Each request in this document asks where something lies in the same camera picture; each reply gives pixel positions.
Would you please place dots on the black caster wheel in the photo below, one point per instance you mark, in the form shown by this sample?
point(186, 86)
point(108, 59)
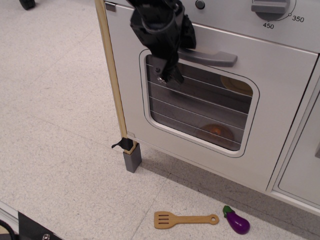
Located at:
point(27, 4)

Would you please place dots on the purple toy eggplant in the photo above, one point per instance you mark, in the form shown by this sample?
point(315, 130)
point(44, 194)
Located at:
point(239, 224)

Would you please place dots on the grey temperature knob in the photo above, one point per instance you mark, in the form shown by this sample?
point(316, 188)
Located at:
point(270, 10)

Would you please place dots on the yellow plastic plate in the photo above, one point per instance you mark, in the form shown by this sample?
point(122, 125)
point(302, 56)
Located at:
point(237, 86)

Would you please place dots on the small grey round button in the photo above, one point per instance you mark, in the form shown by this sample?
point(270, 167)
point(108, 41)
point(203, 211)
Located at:
point(200, 4)

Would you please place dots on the grey cabinet foot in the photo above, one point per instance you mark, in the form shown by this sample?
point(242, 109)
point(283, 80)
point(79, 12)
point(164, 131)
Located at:
point(133, 160)

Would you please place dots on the orange pot lid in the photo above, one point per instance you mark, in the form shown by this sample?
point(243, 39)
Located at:
point(216, 134)

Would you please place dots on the white oven door with window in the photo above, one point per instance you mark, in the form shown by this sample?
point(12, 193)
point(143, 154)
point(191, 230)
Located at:
point(279, 59)

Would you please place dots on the white toy kitchen cabinet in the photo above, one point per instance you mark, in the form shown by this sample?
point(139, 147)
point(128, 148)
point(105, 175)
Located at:
point(230, 86)

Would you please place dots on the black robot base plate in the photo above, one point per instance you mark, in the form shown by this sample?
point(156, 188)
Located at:
point(29, 229)

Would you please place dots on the black tape strip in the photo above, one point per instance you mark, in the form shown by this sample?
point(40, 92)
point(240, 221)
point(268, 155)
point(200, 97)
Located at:
point(124, 143)

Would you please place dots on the wooden slotted spatula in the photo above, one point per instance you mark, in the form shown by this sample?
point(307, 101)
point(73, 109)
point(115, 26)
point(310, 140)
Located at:
point(166, 220)

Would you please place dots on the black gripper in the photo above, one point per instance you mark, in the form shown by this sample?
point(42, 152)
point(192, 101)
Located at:
point(162, 27)

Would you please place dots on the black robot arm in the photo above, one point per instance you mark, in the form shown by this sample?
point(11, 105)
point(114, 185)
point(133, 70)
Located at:
point(163, 27)

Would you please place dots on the white cupboard door right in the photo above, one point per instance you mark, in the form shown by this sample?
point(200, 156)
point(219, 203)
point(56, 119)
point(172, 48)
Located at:
point(299, 178)

